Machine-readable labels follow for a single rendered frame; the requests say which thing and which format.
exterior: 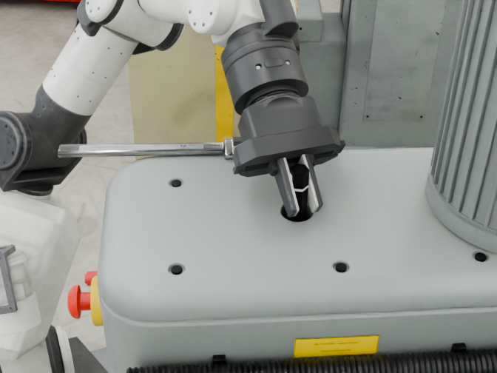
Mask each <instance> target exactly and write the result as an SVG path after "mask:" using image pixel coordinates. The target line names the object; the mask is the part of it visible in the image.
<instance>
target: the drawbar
mask: <svg viewBox="0 0 497 373"><path fill-rule="evenodd" d="M309 171H310V170H309V169H308V168H307V166H306V165H305V164H295V165H293V166H292V167H291V168H290V170H289V172H290V173H291V175H292V183H293V186H294V189H304V188H306V187H307V186H308V180H309ZM295 195H296V198H297V203H298V206H299V209H300V210H299V212H298V213H297V215H296V216H294V217H288V215H287V220H289V221H294V222H302V221H305V219H306V210H307V199H308V188H307V189H306V190H304V191H303V192H298V191H295Z"/></svg>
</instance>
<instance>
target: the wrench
mask: <svg viewBox="0 0 497 373"><path fill-rule="evenodd" d="M223 141H224V143H223V142H202V143H151V144H61V145H60V146H59V149H58V157H59V158H68V157H116V156H164V155H223V154H224V158H225V159H226V160H227V159H233V158H232V156H233V153H234V146H237V145H238V144H241V143H242V139H241V137H233V138H224V139H223Z"/></svg>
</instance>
